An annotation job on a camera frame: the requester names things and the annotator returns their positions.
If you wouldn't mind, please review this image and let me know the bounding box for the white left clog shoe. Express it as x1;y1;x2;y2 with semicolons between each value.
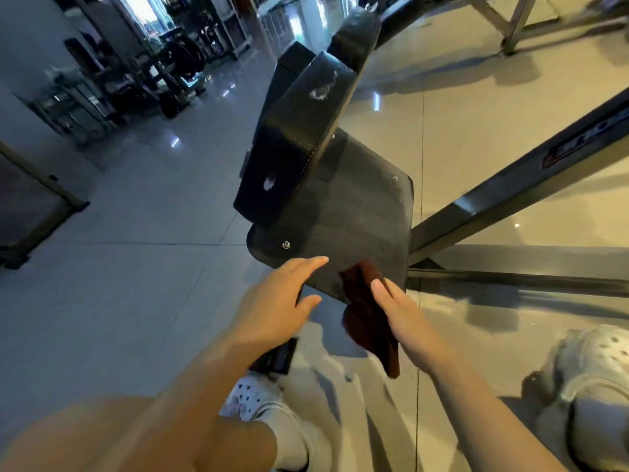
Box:
218;372;296;424

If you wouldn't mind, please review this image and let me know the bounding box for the person's right hand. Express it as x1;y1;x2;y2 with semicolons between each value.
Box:
370;278;447;376

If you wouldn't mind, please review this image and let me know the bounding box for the silver metal machine frame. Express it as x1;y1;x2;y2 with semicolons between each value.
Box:
461;0;629;57

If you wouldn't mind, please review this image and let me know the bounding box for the white right clog shoe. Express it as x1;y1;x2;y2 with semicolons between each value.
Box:
535;324;629;439

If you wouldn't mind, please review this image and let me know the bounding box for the person's left forearm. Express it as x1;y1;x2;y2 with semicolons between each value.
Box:
110;333;279;472

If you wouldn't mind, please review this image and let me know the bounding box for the black bench foot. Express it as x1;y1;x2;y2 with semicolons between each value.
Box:
249;337;299;377

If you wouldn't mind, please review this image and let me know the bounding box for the grey gym storage rack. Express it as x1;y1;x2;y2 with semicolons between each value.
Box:
205;0;254;60

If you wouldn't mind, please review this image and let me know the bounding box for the white left sock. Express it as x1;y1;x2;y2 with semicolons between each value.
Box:
255;404;333;472

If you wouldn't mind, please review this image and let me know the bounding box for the black bench bracket block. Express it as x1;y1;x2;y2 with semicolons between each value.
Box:
259;41;316;121

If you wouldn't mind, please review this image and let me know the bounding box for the white clog shoe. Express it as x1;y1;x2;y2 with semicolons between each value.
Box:
218;372;296;424
535;324;629;439

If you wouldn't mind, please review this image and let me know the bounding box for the small black bench pad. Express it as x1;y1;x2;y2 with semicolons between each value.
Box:
326;9;382;74

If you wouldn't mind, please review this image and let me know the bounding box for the person's left leg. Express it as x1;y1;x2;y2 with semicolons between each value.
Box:
0;394;279;472

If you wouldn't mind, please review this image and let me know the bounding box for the black metal frame beam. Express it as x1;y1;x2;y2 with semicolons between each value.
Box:
407;87;629;267

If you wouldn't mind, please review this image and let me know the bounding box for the person's right forearm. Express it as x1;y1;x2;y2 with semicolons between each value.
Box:
418;354;572;472

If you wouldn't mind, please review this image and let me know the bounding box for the white sock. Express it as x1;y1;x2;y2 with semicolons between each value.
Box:
564;377;629;472
255;404;333;472

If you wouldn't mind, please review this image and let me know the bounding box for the black metal floor bar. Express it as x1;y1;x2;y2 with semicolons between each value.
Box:
406;266;629;299

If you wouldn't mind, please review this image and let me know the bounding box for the dark red cleaning cloth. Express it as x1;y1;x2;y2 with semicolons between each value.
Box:
338;260;402;379

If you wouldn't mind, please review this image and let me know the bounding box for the white right sock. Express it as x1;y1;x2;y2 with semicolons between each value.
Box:
564;377;629;472

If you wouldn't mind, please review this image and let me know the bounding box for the grey dumbbell rack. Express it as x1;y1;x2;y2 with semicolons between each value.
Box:
14;68;121;145

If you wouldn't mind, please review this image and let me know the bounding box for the black bench base plate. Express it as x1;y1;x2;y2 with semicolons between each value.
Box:
246;127;415;306

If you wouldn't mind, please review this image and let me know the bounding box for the large black worn bench pad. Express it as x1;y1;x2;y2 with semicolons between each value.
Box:
233;51;360;227

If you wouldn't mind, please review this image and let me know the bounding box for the black weight plate machine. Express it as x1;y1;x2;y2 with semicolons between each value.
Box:
132;23;208;120

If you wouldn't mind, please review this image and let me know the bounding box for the person's left hand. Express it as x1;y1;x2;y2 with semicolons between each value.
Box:
229;256;329;360

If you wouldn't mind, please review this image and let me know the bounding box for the dark metal rack frame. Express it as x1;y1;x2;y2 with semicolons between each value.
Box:
0;139;91;271

